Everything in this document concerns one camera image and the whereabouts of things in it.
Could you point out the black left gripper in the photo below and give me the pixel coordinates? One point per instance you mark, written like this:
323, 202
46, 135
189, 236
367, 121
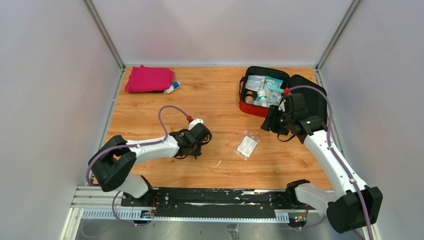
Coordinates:
198, 151

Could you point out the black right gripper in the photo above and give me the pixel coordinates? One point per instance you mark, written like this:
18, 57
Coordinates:
270, 122

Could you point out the white bottle green label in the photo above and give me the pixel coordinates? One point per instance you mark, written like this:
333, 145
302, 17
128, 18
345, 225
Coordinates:
262, 98

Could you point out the teal edged small packet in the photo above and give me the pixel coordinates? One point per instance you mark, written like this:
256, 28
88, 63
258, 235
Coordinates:
274, 97

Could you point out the clear bag white gauze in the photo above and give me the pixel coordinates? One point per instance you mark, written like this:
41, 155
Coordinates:
247, 144

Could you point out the brown medicine bottle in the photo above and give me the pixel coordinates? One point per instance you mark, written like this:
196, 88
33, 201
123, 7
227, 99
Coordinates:
249, 98

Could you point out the black red medicine case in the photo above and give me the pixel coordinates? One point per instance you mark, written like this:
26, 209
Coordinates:
312, 93

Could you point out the blue cotton swab packet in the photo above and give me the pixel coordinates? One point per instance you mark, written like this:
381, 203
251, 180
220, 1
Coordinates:
273, 83

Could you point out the white blue paper packet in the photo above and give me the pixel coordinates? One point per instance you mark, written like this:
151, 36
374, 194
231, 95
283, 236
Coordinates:
255, 82

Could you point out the white tube blue label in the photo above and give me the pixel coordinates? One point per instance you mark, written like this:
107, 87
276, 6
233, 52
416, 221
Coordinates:
174, 86

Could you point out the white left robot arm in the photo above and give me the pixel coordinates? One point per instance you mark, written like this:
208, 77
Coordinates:
111, 166

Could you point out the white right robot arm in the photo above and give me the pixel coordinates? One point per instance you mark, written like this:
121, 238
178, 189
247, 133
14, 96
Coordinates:
353, 203

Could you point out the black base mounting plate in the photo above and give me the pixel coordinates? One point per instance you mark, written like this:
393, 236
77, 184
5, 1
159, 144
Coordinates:
234, 204

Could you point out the pink folded cloth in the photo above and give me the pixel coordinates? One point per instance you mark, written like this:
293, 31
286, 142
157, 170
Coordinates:
145, 79

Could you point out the aluminium frame rail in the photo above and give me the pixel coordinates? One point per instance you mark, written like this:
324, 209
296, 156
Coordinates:
92, 10

